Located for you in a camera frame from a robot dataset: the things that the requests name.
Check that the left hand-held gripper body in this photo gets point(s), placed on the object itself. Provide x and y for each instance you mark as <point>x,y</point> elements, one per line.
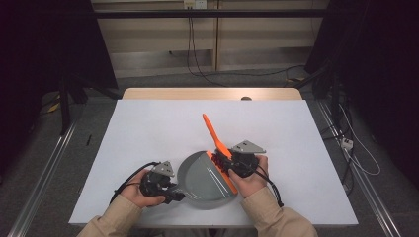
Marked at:
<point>161,171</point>

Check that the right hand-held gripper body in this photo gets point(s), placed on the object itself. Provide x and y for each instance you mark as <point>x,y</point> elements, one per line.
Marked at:
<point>245,161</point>

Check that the grey dustpan with orange edge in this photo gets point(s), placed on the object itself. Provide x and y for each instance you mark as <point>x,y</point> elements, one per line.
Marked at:
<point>201,181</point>

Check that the orange brush with grey bristles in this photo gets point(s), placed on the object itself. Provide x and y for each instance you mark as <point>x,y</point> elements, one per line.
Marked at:
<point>212,131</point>

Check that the person's right hand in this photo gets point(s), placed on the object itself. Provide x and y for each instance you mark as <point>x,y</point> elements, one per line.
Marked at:
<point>252,184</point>

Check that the person's left hand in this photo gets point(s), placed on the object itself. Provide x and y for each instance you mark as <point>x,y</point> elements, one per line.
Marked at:
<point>135,194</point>

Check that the white table cover sheet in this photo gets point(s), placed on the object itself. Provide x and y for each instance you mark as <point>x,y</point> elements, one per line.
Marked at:
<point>148,125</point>

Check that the wooden table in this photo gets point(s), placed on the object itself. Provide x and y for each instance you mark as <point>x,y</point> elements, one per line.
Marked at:
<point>197,94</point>

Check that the small black floor object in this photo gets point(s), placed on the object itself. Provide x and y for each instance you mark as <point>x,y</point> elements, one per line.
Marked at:
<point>88,140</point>

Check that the white power strip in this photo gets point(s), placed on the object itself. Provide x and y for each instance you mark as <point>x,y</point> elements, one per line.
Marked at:
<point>347,143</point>

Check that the black metal stand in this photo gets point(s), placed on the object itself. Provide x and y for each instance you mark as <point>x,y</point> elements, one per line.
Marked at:
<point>335,98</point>
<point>65,108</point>

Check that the yellow floor object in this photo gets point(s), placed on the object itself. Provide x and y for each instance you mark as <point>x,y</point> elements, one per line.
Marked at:
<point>54,107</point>

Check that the black horizontal bar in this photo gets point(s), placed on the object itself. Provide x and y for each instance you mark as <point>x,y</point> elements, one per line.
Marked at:
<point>230,13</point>

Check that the dark curtain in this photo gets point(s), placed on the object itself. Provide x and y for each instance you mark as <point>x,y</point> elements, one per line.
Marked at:
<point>378,49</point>
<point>33,49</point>

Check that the aluminium floor rail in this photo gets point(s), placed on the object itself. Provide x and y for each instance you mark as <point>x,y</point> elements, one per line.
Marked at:
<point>372,200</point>
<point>42,184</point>

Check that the white wall socket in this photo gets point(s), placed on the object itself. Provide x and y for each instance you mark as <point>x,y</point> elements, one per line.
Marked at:
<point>195,3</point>

